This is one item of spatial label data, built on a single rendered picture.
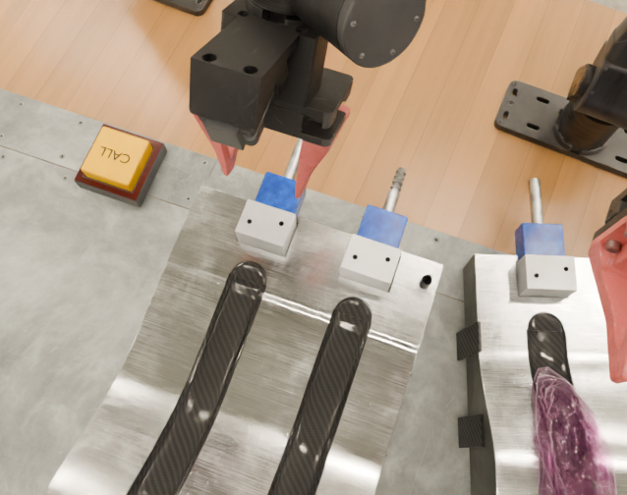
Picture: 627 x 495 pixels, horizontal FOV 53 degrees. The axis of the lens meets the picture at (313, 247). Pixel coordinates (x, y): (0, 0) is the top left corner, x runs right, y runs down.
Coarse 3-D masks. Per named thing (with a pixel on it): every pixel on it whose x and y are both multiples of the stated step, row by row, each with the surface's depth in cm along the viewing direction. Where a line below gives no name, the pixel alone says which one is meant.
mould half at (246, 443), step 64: (192, 256) 63; (256, 256) 63; (320, 256) 63; (192, 320) 61; (256, 320) 61; (320, 320) 61; (384, 320) 61; (128, 384) 59; (256, 384) 59; (384, 384) 59; (128, 448) 55; (256, 448) 57; (384, 448) 58
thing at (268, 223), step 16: (272, 176) 64; (288, 176) 65; (272, 192) 63; (288, 192) 63; (304, 192) 64; (256, 208) 61; (272, 208) 61; (288, 208) 63; (240, 224) 61; (256, 224) 61; (272, 224) 61; (288, 224) 61; (240, 240) 63; (256, 240) 61; (272, 240) 60; (288, 240) 62
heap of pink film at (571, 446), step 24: (552, 384) 61; (552, 408) 58; (576, 408) 57; (552, 432) 56; (576, 432) 56; (600, 432) 57; (552, 456) 55; (576, 456) 54; (600, 456) 55; (552, 480) 53; (576, 480) 52; (600, 480) 54
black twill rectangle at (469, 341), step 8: (472, 328) 64; (480, 328) 63; (456, 336) 69; (464, 336) 67; (472, 336) 64; (480, 336) 63; (464, 344) 66; (472, 344) 64; (480, 344) 62; (464, 352) 66; (472, 352) 64
